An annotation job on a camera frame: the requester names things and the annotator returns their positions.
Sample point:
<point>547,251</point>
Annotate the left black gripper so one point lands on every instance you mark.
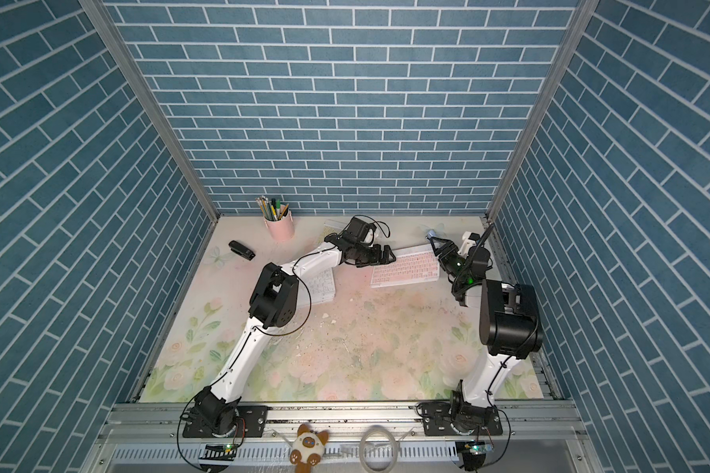
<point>376,259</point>

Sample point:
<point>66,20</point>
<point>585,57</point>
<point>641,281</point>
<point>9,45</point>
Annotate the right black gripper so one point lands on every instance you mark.
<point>439,249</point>

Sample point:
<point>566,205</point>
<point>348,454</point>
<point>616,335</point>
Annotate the pink keyboard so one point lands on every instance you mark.
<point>412,266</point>

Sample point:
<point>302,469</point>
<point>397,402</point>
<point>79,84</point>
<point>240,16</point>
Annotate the white keyboard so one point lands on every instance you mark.
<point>316,290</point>

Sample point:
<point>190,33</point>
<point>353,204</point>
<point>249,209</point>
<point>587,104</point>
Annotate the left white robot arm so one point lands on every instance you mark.
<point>273,303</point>

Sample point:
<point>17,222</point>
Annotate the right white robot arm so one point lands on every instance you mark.
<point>509,325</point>

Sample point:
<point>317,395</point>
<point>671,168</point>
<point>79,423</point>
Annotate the yellow keyboard at back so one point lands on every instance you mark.
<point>332,226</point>

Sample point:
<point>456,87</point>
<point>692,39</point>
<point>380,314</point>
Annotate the pink pencil cup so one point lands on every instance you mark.
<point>281,230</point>

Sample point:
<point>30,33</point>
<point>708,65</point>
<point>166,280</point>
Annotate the pencils in cup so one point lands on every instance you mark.
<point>273,209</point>

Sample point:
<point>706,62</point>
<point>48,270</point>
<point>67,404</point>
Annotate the plush toy cat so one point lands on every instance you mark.
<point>308,448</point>

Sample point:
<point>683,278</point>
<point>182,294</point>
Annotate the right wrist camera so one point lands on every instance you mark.
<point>471,241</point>

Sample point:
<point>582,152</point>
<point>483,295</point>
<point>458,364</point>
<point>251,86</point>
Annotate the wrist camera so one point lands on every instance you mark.
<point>359,231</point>
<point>471,241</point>

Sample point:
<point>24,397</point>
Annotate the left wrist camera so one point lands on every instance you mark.
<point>359,231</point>

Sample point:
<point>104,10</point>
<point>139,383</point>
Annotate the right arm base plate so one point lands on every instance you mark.
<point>440,419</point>

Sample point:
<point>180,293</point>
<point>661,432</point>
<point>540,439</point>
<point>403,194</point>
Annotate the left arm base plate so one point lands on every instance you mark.
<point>244,421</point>

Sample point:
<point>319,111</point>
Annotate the aluminium front rail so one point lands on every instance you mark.
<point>386,436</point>

